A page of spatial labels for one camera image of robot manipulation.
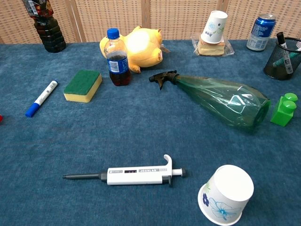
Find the green transparent spray bottle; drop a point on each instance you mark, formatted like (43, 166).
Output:
(225, 103)

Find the small cola bottle blue cap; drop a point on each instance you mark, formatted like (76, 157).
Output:
(118, 63)

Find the large dark tea bottle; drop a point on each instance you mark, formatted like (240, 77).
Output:
(50, 35)

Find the blue carpet table cover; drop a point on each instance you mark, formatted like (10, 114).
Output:
(141, 131)

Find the yellow plush toy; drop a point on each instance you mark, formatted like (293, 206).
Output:
(143, 49)

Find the white laboratory pipette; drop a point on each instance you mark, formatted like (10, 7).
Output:
(134, 176)

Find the green and yellow sponge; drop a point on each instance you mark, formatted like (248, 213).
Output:
(82, 82)

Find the plastic wrapped bread slice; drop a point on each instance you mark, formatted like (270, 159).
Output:
(209, 49)

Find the woven folding screen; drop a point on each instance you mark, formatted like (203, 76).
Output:
(113, 18)

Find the paper cup with blue emblem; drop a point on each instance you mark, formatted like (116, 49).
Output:
(215, 27)

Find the white marker with blue cap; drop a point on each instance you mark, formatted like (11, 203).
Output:
(43, 96)

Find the blue flower paper cup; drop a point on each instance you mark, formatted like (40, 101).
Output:
(225, 193)

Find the green toy building block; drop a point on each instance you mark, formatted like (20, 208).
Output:
(283, 110)

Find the black mesh pen holder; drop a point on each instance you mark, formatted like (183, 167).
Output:
(277, 70)

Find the blue soda can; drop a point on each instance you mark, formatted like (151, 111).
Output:
(261, 33)

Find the black marker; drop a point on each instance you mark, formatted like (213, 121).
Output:
(281, 38)

